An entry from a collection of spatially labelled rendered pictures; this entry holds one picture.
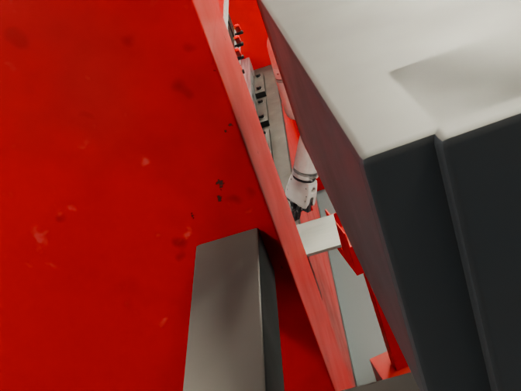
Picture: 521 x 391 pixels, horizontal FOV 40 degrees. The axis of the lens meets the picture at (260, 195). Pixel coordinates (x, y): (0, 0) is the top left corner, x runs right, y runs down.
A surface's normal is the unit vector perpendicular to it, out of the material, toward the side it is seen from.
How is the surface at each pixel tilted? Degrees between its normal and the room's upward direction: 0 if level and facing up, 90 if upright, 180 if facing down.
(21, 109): 90
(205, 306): 0
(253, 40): 90
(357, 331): 0
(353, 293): 0
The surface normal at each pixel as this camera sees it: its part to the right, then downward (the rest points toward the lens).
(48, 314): 0.03, 0.47
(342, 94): -0.31, -0.84
